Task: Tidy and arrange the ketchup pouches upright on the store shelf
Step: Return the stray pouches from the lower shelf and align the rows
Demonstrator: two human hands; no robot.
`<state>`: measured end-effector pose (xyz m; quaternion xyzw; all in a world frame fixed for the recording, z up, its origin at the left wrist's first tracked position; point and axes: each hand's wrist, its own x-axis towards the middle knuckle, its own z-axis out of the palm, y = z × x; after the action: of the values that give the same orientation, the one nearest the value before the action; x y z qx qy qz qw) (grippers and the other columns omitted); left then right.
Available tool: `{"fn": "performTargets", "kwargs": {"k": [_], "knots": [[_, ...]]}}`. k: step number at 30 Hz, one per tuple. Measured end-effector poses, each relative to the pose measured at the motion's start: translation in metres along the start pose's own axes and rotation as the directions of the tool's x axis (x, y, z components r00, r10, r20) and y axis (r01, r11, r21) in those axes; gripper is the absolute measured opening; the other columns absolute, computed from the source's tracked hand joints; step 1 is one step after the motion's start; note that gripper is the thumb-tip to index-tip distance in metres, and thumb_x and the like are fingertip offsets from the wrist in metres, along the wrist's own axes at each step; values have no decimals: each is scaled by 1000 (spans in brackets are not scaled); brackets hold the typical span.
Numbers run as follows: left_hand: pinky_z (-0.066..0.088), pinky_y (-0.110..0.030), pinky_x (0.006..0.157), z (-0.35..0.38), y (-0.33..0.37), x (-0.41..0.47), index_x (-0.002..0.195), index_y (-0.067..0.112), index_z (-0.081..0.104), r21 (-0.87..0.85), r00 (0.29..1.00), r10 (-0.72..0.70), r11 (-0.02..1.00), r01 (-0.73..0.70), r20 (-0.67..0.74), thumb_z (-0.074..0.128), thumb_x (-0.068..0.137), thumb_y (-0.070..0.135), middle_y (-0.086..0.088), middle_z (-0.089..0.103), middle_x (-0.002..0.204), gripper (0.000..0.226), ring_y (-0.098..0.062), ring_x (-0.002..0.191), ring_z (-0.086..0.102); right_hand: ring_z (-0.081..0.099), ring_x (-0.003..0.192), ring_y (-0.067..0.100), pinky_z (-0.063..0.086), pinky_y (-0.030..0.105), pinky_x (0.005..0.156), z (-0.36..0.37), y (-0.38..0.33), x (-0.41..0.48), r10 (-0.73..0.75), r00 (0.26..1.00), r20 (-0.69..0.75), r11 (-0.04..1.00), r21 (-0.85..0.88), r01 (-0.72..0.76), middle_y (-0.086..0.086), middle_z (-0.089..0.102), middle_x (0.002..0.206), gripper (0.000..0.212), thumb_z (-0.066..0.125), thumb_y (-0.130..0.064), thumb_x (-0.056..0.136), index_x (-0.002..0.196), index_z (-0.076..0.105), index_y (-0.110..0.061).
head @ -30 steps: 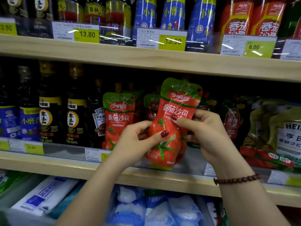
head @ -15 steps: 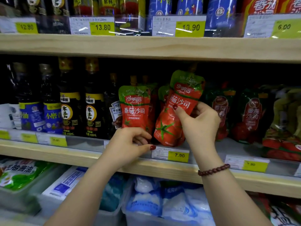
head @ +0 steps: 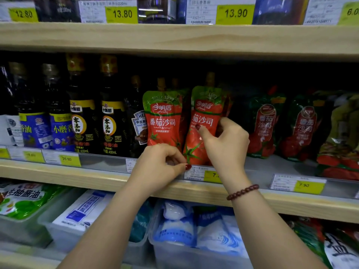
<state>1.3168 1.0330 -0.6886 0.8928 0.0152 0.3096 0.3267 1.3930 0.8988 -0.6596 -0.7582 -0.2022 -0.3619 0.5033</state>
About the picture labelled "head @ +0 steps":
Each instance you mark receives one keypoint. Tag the person's right hand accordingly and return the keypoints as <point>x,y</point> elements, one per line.
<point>228,151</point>

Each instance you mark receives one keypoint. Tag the person's left hand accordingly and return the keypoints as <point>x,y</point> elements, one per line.
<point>153,165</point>

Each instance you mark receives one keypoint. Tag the person's left thumb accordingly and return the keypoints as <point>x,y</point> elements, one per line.
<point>182,168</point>

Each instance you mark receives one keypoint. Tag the person's right thumb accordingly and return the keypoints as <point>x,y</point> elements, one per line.
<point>204,137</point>

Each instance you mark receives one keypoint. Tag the white yellow price tag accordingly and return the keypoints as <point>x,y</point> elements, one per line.
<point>221,11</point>
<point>109,12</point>
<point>19,12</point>
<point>130,165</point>
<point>333,12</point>
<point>206,175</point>
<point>28,155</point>
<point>63,159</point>
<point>4,152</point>
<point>298,184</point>

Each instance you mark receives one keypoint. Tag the red tomato ketchup pouch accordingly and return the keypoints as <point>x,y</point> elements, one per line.
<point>164,123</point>
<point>206,109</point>

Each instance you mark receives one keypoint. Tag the person's right forearm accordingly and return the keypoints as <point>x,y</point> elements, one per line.
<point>269,232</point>

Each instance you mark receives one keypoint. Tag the person's left forearm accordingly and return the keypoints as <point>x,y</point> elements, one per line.
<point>112,226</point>

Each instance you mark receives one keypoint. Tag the green red ketchup pouch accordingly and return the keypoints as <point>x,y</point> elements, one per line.
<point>263,128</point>
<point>303,128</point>

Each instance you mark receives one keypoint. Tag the black pepper sauce bottle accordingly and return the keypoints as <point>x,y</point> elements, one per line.
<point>137,123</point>

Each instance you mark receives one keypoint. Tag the teal bag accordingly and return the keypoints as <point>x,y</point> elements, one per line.
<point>141,221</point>

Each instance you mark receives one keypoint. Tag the dark bottle yellow round label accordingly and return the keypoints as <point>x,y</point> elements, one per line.
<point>82,123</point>
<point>113,126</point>

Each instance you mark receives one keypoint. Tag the clear plastic bin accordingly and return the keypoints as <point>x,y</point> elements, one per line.
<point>179,254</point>
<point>22,229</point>
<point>64,238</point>

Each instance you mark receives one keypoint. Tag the wooden shelf board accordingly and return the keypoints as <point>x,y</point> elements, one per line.
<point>25,260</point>
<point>179,39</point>
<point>84,176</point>

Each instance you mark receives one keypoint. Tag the white salt bag blue print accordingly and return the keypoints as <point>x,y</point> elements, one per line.
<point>84,210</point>

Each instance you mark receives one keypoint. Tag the blue label sesame oil bottle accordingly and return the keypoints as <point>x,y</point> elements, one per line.
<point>33,128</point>
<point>61,131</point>

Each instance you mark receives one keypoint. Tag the yellow green sauce pouch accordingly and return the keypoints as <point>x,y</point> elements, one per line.
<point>342,142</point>

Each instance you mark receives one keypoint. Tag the dark glass bottle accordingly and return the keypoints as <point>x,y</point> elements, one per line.
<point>157,8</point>
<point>59,8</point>

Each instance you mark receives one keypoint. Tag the green red seasoning pouch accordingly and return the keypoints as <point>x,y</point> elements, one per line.
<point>307,238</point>

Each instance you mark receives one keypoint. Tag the blue package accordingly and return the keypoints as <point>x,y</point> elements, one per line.
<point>280,9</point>

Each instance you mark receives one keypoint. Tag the green white soy sauce pouch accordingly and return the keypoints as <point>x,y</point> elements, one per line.
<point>25,198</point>

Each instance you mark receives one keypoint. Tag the dark bottle white label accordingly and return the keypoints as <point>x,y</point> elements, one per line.
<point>9,128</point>

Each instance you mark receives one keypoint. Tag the white bag black print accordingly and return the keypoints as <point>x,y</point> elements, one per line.
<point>343,252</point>

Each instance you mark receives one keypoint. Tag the clear plastic price rail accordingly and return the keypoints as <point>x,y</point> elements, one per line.
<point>101,162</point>

